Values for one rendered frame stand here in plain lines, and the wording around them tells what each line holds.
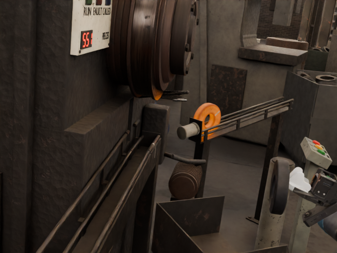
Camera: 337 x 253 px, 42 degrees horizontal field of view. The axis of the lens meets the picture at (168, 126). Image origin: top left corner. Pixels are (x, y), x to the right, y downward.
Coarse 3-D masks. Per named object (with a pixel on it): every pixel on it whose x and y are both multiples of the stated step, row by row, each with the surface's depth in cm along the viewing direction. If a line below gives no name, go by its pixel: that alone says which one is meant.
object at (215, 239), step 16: (160, 208) 110; (176, 208) 115; (192, 208) 117; (208, 208) 120; (160, 224) 110; (176, 224) 103; (192, 224) 119; (208, 224) 121; (160, 240) 110; (176, 240) 103; (192, 240) 96; (208, 240) 119; (224, 240) 120
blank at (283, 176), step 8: (280, 160) 126; (280, 168) 122; (288, 168) 122; (272, 176) 133; (280, 176) 121; (288, 176) 121; (272, 184) 131; (280, 184) 120; (288, 184) 120; (272, 192) 130; (280, 192) 120; (272, 200) 125; (280, 200) 120; (272, 208) 123; (280, 208) 122
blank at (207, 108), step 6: (198, 108) 201; (204, 108) 199; (210, 108) 202; (216, 108) 205; (198, 114) 199; (204, 114) 200; (210, 114) 207; (216, 114) 206; (204, 120) 202; (210, 120) 208; (216, 120) 207; (204, 126) 203; (210, 126) 206
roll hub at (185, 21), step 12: (180, 0) 136; (192, 0) 136; (180, 12) 134; (192, 12) 149; (180, 24) 134; (192, 24) 142; (180, 36) 135; (192, 36) 144; (180, 48) 136; (192, 48) 149; (180, 60) 139; (180, 72) 145
